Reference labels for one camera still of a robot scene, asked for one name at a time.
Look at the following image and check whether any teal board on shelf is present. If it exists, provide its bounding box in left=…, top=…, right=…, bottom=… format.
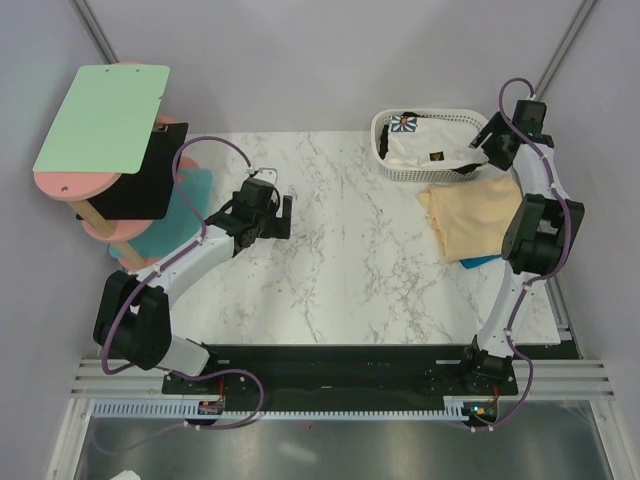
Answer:
left=128, top=169, right=213, bottom=259

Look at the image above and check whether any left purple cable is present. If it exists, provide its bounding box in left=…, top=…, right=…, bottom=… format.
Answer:
left=92, top=137, right=265, bottom=455

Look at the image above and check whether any white paper scrap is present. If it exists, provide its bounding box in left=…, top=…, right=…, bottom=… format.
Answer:
left=110, top=470, right=141, bottom=480

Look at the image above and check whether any folded beige t shirt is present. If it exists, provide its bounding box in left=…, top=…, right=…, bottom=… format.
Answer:
left=417, top=174, right=522, bottom=262

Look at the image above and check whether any white slotted cable duct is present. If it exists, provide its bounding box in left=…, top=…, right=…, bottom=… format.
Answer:
left=91, top=398, right=469, bottom=421

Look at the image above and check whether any left aluminium corner post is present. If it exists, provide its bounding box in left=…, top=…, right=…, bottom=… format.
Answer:
left=69, top=0, right=119, bottom=64

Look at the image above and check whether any pink wooden tiered shelf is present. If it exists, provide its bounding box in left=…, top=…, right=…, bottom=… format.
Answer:
left=33, top=104, right=183, bottom=270

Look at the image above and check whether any aluminium frame rail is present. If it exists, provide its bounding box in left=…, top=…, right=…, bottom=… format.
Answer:
left=71, top=359, right=615, bottom=401

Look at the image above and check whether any black board on shelf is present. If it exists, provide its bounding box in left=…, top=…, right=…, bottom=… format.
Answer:
left=89, top=123, right=189, bottom=220

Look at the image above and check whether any aluminium corner post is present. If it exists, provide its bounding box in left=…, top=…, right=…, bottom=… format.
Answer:
left=534, top=0, right=599, bottom=98
left=69, top=0, right=119, bottom=64

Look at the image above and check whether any green board on shelf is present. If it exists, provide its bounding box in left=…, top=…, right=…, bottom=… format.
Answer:
left=33, top=64, right=170, bottom=174

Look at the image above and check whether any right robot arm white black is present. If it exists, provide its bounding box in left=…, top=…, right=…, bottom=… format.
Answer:
left=457, top=99, right=585, bottom=394

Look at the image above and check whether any folded blue t shirt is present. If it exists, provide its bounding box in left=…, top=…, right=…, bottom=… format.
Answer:
left=460, top=255, right=500, bottom=270

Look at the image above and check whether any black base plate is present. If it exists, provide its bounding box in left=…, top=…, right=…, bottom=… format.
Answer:
left=162, top=345, right=518, bottom=411

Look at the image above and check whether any white printed t shirt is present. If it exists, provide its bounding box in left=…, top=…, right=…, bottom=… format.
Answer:
left=379, top=112, right=486, bottom=173

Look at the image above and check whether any white perforated plastic basket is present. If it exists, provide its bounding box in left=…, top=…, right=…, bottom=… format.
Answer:
left=370, top=107, right=494, bottom=184

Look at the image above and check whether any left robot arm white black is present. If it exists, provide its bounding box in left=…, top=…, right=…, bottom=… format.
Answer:
left=93, top=167, right=292, bottom=393

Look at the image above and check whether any right aluminium corner post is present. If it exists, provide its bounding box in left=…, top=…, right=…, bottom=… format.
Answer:
left=534, top=0, right=599, bottom=98

